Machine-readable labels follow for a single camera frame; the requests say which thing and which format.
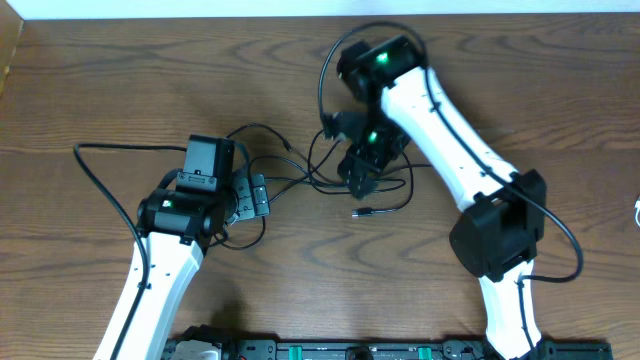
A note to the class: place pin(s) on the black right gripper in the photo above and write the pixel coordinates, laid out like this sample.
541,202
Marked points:
358,156

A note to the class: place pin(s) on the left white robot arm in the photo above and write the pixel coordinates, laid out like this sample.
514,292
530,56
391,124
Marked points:
189,212

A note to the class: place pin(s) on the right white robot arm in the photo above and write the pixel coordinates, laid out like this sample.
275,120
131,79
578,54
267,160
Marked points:
496,236

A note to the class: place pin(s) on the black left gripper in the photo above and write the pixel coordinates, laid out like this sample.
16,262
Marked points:
258,198

